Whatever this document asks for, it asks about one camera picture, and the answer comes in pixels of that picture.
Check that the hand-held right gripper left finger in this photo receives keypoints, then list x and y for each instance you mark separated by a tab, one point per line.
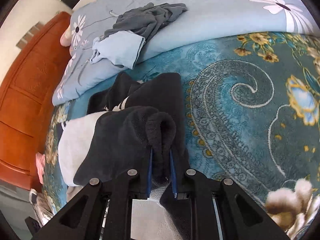
150	172

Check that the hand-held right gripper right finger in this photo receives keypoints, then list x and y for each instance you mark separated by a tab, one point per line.
173	172

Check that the dark fleece jacket white stripes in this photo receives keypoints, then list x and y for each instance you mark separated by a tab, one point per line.
120	140

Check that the teal floral bed blanket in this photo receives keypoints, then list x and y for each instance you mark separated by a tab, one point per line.
237	105

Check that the pink knitted cloth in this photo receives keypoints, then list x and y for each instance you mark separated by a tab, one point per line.
40	166

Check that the light blue shirt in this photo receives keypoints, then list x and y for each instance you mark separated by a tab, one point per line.
120	47

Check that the carved wooden headboard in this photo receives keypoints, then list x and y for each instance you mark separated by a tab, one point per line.
25	105

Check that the grey garment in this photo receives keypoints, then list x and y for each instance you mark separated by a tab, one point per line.
147	17

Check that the pink floral pillow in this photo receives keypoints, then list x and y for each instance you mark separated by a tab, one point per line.
66	38

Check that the blue daisy print quilt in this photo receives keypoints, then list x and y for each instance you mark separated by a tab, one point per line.
200	12

